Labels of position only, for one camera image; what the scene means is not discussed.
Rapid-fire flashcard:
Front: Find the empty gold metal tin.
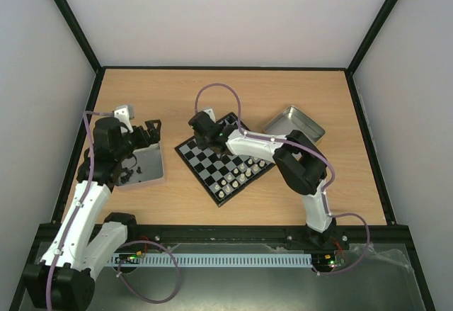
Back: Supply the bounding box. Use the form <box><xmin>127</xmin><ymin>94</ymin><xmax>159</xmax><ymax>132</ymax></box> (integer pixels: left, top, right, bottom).
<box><xmin>263</xmin><ymin>106</ymin><xmax>326</xmax><ymax>145</ymax></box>

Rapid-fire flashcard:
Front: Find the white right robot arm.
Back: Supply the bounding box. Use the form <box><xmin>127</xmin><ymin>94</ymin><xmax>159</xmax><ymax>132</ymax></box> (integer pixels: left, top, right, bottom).
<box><xmin>188</xmin><ymin>111</ymin><xmax>336</xmax><ymax>249</ymax></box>

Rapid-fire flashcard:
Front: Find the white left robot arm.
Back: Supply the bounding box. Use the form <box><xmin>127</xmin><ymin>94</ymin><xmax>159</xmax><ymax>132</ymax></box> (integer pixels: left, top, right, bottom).
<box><xmin>22</xmin><ymin>113</ymin><xmax>161</xmax><ymax>310</ymax></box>

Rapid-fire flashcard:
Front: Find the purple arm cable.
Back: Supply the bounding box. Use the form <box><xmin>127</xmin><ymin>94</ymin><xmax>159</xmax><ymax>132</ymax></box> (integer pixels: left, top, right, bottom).
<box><xmin>195</xmin><ymin>83</ymin><xmax>371</xmax><ymax>276</ymax></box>
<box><xmin>45</xmin><ymin>111</ymin><xmax>117</xmax><ymax>311</ymax></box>

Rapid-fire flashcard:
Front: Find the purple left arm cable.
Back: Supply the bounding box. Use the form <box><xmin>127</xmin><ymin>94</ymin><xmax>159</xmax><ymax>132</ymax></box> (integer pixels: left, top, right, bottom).
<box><xmin>45</xmin><ymin>111</ymin><xmax>117</xmax><ymax>311</ymax></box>

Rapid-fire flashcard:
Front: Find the pink tin with black pieces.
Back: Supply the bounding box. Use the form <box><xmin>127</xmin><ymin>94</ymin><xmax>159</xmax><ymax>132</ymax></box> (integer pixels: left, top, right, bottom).
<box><xmin>116</xmin><ymin>142</ymin><xmax>166</xmax><ymax>191</ymax></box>

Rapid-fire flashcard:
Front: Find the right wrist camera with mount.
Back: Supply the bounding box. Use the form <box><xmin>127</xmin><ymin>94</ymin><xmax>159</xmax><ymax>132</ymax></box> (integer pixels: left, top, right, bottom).
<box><xmin>202</xmin><ymin>107</ymin><xmax>217</xmax><ymax>122</ymax></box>

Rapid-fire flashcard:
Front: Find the black aluminium frame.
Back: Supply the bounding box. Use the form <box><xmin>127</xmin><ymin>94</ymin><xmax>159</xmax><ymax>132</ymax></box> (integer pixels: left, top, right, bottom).
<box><xmin>0</xmin><ymin>0</ymin><xmax>453</xmax><ymax>311</ymax></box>

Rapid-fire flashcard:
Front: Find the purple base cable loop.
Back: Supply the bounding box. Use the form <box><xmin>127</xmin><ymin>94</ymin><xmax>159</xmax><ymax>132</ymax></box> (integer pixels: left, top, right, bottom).
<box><xmin>115</xmin><ymin>240</ymin><xmax>180</xmax><ymax>305</ymax></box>

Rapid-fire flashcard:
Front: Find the light blue slotted cable duct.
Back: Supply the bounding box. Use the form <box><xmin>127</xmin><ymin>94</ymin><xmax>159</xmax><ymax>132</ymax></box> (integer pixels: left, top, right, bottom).
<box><xmin>106</xmin><ymin>253</ymin><xmax>312</xmax><ymax>268</ymax></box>

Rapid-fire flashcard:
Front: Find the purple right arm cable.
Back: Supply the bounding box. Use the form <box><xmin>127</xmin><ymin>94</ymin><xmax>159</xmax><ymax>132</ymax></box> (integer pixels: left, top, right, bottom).
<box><xmin>195</xmin><ymin>83</ymin><xmax>371</xmax><ymax>276</ymax></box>

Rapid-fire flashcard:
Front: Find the black and silver chessboard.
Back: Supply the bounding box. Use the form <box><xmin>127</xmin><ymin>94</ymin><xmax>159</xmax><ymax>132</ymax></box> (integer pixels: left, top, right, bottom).
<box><xmin>174</xmin><ymin>111</ymin><xmax>280</xmax><ymax>208</ymax></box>

